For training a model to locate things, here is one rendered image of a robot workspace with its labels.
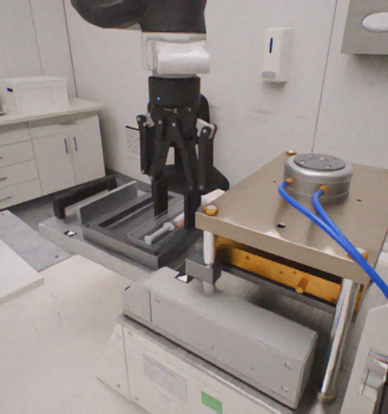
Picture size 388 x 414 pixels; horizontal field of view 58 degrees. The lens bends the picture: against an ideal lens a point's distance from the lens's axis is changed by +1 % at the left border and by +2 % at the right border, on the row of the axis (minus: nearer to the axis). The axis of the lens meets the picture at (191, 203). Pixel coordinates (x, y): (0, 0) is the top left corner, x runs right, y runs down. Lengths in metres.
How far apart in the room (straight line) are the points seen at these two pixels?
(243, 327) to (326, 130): 1.69
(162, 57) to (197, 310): 0.29
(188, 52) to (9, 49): 3.05
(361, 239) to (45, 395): 0.55
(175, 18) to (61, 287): 0.65
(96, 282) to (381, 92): 1.52
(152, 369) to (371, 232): 0.34
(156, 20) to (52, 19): 3.15
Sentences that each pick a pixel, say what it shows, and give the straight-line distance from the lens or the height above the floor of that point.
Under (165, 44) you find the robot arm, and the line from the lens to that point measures 0.47.
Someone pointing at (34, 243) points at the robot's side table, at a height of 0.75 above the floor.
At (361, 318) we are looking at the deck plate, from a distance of 0.57.
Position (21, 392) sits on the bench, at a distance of 0.72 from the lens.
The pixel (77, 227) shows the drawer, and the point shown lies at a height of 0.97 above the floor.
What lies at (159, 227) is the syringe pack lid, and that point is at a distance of 0.57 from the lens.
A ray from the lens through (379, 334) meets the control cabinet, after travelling 0.35.
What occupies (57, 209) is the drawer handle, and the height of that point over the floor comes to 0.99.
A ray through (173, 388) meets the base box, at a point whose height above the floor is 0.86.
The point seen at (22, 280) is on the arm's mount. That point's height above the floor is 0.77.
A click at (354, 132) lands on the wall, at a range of 1.97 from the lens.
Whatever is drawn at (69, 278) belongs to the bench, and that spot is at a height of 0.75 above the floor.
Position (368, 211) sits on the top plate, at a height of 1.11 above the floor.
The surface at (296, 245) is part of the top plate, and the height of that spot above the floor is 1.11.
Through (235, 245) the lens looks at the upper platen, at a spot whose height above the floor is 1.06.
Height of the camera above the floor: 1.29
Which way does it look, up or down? 26 degrees down
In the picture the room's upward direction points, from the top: straight up
